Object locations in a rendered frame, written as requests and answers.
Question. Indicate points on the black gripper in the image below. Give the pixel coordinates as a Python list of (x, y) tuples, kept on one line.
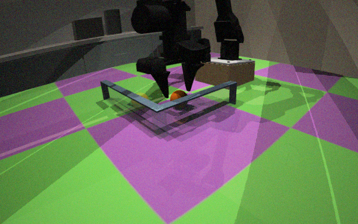
[(157, 66)]

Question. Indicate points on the orange-brown ball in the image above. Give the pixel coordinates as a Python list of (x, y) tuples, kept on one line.
[(177, 94)]

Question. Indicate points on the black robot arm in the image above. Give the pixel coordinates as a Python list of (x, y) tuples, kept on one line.
[(151, 16)]

